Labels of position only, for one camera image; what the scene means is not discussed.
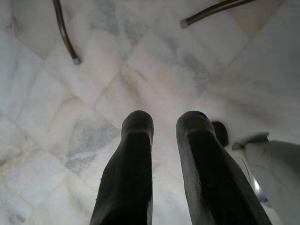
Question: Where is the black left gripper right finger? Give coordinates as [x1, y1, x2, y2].
[176, 110, 272, 225]

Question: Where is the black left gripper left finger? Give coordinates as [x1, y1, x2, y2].
[89, 110, 154, 225]

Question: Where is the brown metal chair leg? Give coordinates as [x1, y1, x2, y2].
[52, 0, 83, 65]
[180, 0, 258, 30]

